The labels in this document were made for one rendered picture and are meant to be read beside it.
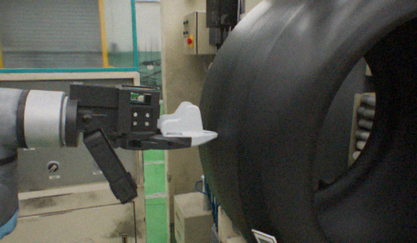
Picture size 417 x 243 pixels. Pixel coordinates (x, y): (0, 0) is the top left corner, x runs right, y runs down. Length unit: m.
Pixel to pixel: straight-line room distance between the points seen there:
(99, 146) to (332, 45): 0.32
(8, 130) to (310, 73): 0.36
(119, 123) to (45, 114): 0.08
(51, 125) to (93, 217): 0.73
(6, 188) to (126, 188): 0.14
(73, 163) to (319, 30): 0.88
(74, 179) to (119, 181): 0.68
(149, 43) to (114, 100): 9.05
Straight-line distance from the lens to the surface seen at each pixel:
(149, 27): 9.50
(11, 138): 0.44
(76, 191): 1.10
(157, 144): 0.42
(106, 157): 0.45
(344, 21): 0.43
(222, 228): 0.84
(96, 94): 0.43
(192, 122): 0.45
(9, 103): 0.44
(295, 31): 0.43
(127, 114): 0.42
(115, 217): 1.13
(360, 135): 1.12
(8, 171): 0.47
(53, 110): 0.43
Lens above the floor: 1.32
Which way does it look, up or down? 12 degrees down
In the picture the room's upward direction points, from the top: straight up
